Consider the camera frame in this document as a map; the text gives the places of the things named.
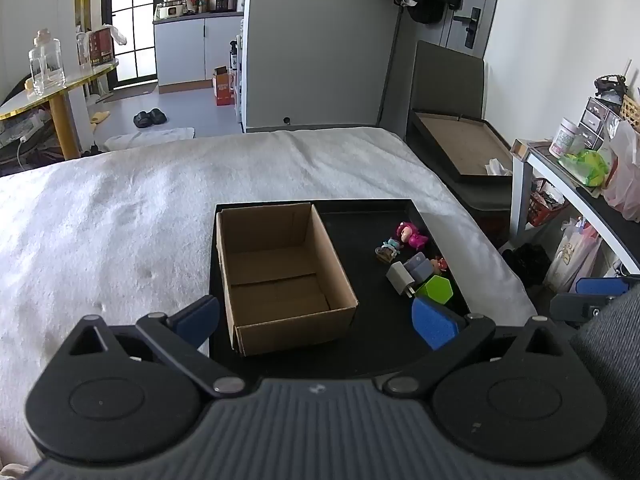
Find dark bag with cables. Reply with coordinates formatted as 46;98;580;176
0;72;67;164

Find white side table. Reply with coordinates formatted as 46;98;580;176
510;139;640;282

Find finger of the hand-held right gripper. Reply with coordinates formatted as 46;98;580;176
549;292;622;322
575;275;633;297

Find white floor mat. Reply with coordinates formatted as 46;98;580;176
105;126;196;151

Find large flat cardboard box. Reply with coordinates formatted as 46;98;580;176
405;40;516;250

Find black tray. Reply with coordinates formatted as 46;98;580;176
209;199;473;379

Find brown cardboard box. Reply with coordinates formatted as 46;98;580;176
216;202;360;357

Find round gold table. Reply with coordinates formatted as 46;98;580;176
0;57;121;161

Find black framed glass door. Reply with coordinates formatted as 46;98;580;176
102;0;157;89

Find grey charger plug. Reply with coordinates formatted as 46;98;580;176
386;261;417;297

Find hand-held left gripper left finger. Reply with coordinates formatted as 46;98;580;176
65;295;247;401

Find green hexagonal block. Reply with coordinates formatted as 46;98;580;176
412;275;454;306

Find clear glass jar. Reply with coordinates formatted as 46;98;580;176
28;28;67;95

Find small drawer organiser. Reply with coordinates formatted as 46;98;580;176
580;96;624;137

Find black slippers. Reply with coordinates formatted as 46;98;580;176
133;108;167;128

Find wicker basket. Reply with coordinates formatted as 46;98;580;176
620;94;640;134

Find black door lock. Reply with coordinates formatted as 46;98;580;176
452;7;482;50

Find white bed blanket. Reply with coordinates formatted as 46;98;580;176
0;126;539;467

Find red box with white cloth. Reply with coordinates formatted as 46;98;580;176
76;25;127;67

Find black ornate object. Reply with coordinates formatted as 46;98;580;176
595;74;629;99

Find grey block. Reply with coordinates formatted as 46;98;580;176
403;252;435;283

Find white kitchen cabinet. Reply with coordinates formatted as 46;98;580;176
152;12;246;86

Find pink doll figure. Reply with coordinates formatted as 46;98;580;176
396;221;430;250

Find small brown and blue figure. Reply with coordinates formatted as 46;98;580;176
375;238;404;264

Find pink plastic bag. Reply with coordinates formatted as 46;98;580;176
602;120;640;222

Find orange cardboard box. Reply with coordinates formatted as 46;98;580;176
212;66;236;106

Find white canister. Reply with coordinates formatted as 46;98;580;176
549;117;579;159

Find red basket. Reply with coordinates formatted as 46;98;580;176
527;177;569;228

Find green plastic bag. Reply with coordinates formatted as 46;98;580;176
559;149;610;189

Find black bag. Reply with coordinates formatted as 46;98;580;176
502;243;551;287

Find white shopping bag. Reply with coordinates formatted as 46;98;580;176
544;217;604;294

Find black framed brown board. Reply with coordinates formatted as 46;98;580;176
407;110;515;187

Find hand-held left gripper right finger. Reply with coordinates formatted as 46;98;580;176
384;296;572;397

